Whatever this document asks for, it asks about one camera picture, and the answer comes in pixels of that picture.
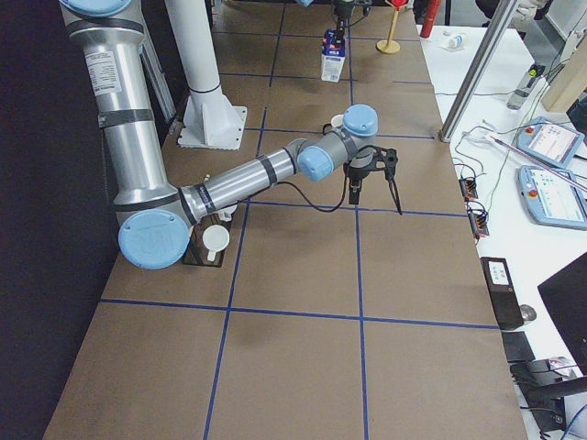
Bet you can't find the metal grabber stick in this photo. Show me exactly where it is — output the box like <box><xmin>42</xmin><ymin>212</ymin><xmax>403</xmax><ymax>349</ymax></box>
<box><xmin>462</xmin><ymin>126</ymin><xmax>587</xmax><ymax>193</ymax></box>

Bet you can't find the upper teach pendant tablet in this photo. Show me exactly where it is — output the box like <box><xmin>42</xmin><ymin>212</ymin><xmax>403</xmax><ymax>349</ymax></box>
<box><xmin>515</xmin><ymin>116</ymin><xmax>584</xmax><ymax>168</ymax></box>

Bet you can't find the grey aluminium frame post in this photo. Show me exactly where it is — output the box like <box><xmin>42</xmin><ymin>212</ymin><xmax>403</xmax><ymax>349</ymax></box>
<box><xmin>438</xmin><ymin>0</ymin><xmax>518</xmax><ymax>143</ymax></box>

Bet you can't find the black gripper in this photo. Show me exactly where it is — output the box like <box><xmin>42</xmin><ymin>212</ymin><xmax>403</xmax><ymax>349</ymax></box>
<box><xmin>343</xmin><ymin>145</ymin><xmax>397</xmax><ymax>205</ymax></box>
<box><xmin>332</xmin><ymin>0</ymin><xmax>371</xmax><ymax>46</ymax></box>

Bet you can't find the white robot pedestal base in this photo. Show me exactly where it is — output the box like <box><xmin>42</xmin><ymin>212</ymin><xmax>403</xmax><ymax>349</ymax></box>
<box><xmin>165</xmin><ymin>0</ymin><xmax>248</xmax><ymax>150</ymax></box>

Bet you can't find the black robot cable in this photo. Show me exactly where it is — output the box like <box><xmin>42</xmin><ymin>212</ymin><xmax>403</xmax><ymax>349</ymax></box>
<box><xmin>274</xmin><ymin>155</ymin><xmax>404</xmax><ymax>216</ymax></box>

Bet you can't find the white smiley mug black handle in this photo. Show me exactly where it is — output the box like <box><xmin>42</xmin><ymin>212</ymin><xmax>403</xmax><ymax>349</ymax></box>
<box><xmin>322</xmin><ymin>115</ymin><xmax>344</xmax><ymax>135</ymax></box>

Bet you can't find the teach pendant tablet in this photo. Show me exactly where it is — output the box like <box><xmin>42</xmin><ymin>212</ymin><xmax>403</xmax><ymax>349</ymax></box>
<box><xmin>517</xmin><ymin>166</ymin><xmax>586</xmax><ymax>230</ymax></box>
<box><xmin>515</xmin><ymin>116</ymin><xmax>584</xmax><ymax>168</ymax></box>

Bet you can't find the lower teach pendant tablet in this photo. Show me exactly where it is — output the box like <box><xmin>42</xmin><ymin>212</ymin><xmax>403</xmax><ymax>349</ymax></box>
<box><xmin>517</xmin><ymin>166</ymin><xmax>586</xmax><ymax>230</ymax></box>

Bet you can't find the red bottle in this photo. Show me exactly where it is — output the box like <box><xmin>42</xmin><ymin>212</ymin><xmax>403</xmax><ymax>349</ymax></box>
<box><xmin>420</xmin><ymin>0</ymin><xmax>442</xmax><ymax>39</ymax></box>

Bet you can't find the white ribbed HOME mug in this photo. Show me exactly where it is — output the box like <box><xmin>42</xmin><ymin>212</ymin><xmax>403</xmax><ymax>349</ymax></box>
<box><xmin>202</xmin><ymin>225</ymin><xmax>230</xmax><ymax>262</ymax></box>

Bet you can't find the wooden mug tree stand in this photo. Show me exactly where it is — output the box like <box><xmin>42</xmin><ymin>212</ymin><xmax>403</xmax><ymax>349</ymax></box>
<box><xmin>376</xmin><ymin>0</ymin><xmax>408</xmax><ymax>55</ymax></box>

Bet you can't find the blue Pascual milk carton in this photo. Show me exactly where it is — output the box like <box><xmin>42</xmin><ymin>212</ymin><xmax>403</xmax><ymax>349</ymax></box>
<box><xmin>321</xmin><ymin>29</ymin><xmax>346</xmax><ymax>83</ymax></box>

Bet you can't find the black remote box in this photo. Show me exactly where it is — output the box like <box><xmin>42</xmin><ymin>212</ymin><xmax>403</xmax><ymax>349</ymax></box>
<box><xmin>480</xmin><ymin>257</ymin><xmax>524</xmax><ymax>331</ymax></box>

